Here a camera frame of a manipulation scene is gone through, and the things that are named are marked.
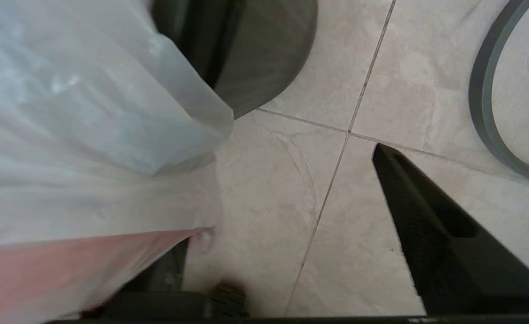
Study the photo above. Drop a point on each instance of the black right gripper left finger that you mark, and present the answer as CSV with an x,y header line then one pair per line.
x,y
165,297

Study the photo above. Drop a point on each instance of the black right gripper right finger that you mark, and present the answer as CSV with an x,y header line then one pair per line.
x,y
458,261

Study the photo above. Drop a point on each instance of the white bag with cartoon print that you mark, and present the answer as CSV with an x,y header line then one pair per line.
x,y
89,157

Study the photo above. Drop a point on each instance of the black round trash bin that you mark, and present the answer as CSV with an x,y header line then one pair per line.
x,y
264,54

